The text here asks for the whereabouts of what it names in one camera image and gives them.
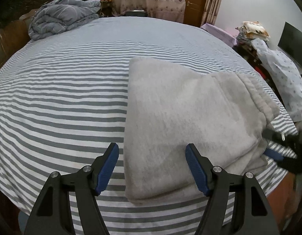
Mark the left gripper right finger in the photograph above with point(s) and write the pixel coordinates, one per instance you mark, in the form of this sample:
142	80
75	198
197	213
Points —
236	203

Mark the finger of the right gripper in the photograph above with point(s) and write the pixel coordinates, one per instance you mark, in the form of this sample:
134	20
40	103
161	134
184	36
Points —
276	156

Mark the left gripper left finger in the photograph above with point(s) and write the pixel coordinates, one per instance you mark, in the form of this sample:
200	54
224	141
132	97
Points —
51	213

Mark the grey sweatpants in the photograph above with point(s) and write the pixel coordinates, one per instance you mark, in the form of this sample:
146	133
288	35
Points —
170	106

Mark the white dotted plastic bag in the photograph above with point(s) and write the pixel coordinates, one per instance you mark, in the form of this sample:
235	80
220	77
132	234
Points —
285	76

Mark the grey white striped bed sheet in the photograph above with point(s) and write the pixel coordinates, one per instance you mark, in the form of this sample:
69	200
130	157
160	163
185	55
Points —
63	99

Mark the floral pillow stack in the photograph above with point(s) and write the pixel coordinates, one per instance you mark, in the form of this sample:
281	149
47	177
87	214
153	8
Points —
252	30

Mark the purple flat box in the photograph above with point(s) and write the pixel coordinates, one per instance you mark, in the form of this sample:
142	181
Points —
220	34

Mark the striped beige side curtain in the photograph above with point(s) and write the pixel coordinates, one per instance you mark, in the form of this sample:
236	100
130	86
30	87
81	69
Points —
210	11

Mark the brown wooden door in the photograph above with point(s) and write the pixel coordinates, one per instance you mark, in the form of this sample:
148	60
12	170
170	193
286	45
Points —
194	12

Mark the grey blue folded duvet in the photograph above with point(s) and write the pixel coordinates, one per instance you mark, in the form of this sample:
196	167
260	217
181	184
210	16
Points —
60	16

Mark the black wall television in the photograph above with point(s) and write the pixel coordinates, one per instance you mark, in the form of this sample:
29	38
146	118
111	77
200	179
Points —
291	42

